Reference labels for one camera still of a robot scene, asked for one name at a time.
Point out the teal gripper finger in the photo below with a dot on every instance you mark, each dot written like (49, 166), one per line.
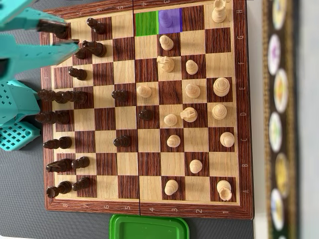
(25, 20)
(45, 56)

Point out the light wooden pawn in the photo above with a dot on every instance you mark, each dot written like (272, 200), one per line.
(144, 92)
(196, 166)
(166, 42)
(173, 141)
(166, 21)
(192, 67)
(171, 187)
(170, 120)

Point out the dark wooden rook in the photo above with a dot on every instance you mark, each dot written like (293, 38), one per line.
(61, 188)
(62, 35)

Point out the dark wooden pawn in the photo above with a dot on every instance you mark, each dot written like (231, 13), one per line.
(82, 184)
(97, 27)
(123, 142)
(81, 163)
(145, 115)
(81, 54)
(78, 74)
(120, 95)

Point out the dark wooden king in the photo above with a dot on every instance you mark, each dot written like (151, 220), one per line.
(58, 97)

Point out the dark wooden knight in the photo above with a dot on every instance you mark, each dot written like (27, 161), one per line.
(97, 49)
(62, 166)

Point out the dark wooden queen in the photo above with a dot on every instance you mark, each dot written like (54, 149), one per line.
(59, 118)

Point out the light wooden knight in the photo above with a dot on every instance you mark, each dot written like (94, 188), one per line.
(189, 115)
(165, 64)

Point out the grey textured mat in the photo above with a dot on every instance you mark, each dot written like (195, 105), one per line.
(25, 199)

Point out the wooden chessboard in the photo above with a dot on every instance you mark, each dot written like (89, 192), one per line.
(149, 164)

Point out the light wooden king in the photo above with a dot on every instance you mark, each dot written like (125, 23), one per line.
(221, 87)

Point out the light wooden rook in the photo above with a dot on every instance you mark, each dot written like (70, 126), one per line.
(224, 189)
(219, 13)

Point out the green plastic lid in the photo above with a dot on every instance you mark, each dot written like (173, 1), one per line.
(149, 227)

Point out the patterned decorative strip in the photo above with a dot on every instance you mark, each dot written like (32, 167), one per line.
(280, 89)

